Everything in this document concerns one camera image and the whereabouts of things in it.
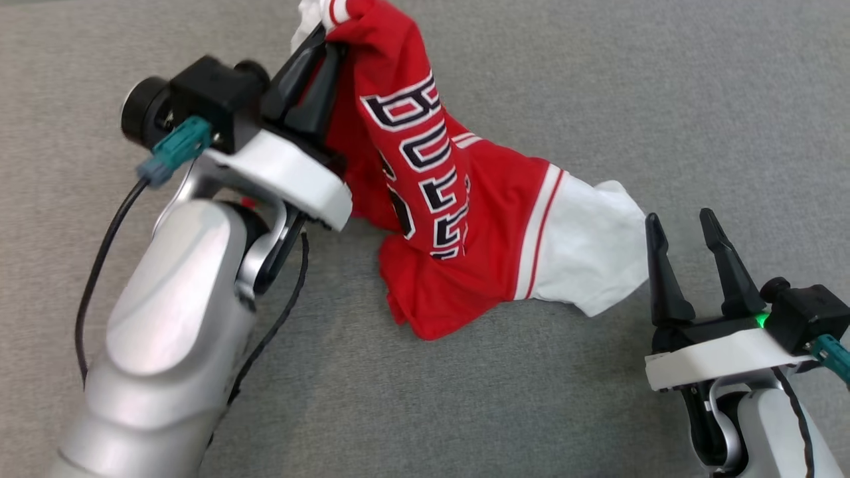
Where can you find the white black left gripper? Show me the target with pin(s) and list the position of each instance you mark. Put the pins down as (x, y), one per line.
(292, 172)

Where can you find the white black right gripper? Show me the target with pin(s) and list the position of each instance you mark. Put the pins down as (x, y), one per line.
(717, 362)

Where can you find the red white basketball jersey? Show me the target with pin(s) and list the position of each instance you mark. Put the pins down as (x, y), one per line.
(478, 199)

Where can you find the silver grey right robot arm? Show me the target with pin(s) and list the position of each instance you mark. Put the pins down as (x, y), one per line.
(764, 431)

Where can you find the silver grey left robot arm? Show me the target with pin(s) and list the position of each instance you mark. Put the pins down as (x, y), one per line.
(172, 332)

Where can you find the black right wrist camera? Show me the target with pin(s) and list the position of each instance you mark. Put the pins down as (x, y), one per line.
(807, 315)

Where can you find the teal left camera connector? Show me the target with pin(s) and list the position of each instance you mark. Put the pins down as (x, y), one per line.
(178, 147)

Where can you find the teal camera connector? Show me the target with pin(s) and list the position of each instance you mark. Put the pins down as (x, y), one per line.
(178, 147)
(835, 355)

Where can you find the teal right camera connector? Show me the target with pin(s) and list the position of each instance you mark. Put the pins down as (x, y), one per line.
(835, 355)

